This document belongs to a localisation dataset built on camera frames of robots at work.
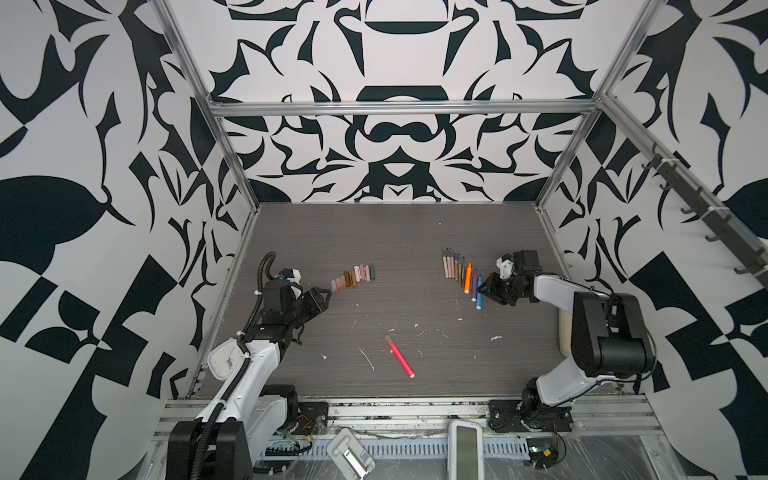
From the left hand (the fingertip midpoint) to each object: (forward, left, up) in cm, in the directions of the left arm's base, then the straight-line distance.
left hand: (325, 290), depth 85 cm
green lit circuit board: (-39, -52, -12) cm, 66 cm away
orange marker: (+10, -45, -10) cm, 47 cm away
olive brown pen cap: (+9, -7, -11) cm, 16 cm away
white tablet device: (-37, -33, -6) cm, 50 cm away
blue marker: (+2, -46, -9) cm, 47 cm away
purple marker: (+6, -46, -10) cm, 47 cm away
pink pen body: (+13, -39, -11) cm, 42 cm away
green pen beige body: (+18, -38, -11) cm, 43 cm away
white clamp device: (-37, -8, -9) cm, 39 cm away
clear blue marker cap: (+7, 0, -10) cm, 12 cm away
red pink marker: (-15, -20, -11) cm, 28 cm away
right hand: (+4, -48, -8) cm, 49 cm away
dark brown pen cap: (+10, -5, -10) cm, 15 cm away
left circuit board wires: (-36, +8, -14) cm, 39 cm away
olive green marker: (+11, -42, -10) cm, 44 cm away
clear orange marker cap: (+8, -3, -10) cm, 13 cm away
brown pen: (+12, -41, -11) cm, 44 cm away
